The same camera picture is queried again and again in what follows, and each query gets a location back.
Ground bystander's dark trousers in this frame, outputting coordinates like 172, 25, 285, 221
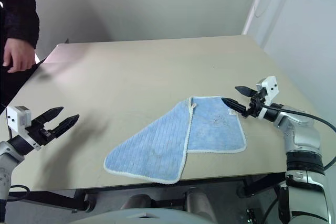
0, 57, 48, 115

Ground grey robot torso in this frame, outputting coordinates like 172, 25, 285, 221
88, 207, 211, 224

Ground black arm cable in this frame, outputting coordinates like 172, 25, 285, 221
0, 184, 30, 204
262, 104, 336, 172

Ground light blue towel white trim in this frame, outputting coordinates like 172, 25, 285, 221
104, 95, 248, 185

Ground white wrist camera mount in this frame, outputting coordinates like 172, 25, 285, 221
5, 105, 43, 152
255, 76, 279, 106

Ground bystander's dark jacket sleeve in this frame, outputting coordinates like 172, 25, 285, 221
0, 0, 40, 50

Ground dark rounded grey shape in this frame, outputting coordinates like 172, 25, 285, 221
184, 187, 211, 213
120, 194, 153, 210

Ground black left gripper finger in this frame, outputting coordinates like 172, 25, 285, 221
33, 106, 65, 125
51, 114, 80, 139

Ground black table frame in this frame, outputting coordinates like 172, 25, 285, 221
7, 171, 287, 214

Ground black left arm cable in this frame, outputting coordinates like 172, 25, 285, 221
0, 184, 30, 204

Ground black table caster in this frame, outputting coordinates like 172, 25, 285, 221
83, 195, 96, 213
236, 181, 250, 199

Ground bystander's bare hand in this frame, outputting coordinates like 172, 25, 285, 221
2, 37, 36, 74

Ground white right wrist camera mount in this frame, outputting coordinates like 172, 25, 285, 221
255, 76, 279, 106

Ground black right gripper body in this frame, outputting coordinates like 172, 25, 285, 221
246, 89, 266, 119

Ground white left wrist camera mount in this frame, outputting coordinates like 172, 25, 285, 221
5, 105, 43, 152

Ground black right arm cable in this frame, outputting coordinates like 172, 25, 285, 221
262, 104, 336, 172

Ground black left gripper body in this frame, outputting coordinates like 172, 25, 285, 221
25, 120, 58, 146

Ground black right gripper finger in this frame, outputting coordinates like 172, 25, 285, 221
221, 98, 249, 116
235, 86, 255, 98

